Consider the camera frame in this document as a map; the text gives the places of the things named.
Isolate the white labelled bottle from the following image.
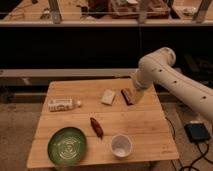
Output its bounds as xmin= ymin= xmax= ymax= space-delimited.
xmin=48 ymin=99 xmax=82 ymax=112

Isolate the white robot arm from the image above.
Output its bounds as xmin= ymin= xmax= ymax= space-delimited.
xmin=131 ymin=47 xmax=213 ymax=123

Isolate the green ceramic bowl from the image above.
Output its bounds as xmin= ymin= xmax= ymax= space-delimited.
xmin=47 ymin=127 xmax=87 ymax=167

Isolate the brown chocolate bar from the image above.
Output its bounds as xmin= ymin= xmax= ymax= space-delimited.
xmin=121 ymin=88 xmax=134 ymax=105

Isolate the cream sponge block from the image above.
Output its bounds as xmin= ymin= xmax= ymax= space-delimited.
xmin=101 ymin=89 xmax=115 ymax=105

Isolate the wooden folding table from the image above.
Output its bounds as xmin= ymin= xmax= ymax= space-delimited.
xmin=27 ymin=79 xmax=179 ymax=169

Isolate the white paper cup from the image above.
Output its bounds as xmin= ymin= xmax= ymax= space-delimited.
xmin=110 ymin=134 xmax=133 ymax=158

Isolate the black power adapter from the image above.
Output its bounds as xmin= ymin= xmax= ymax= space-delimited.
xmin=184 ymin=123 xmax=211 ymax=143

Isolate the long workbench shelf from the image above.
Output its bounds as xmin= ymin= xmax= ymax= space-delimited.
xmin=0 ymin=0 xmax=213 ymax=27

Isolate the black cable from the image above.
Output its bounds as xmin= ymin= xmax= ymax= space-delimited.
xmin=165 ymin=116 xmax=213 ymax=171

